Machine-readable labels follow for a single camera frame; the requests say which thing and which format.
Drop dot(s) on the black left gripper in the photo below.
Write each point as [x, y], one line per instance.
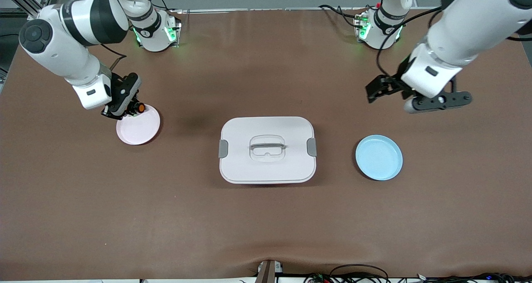
[395, 84]

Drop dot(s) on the pink round plate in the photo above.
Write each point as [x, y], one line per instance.
[139, 131]

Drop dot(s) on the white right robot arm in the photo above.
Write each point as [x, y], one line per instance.
[62, 54]

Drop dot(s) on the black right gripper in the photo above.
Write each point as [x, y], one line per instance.
[132, 107]

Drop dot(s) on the light blue round plate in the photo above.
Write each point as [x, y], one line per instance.
[378, 158]

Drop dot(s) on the aluminium frame post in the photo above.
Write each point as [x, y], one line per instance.
[20, 1]

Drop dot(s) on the white lidded storage box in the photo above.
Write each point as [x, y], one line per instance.
[266, 171]

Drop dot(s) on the orange push button switch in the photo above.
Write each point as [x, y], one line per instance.
[141, 107]

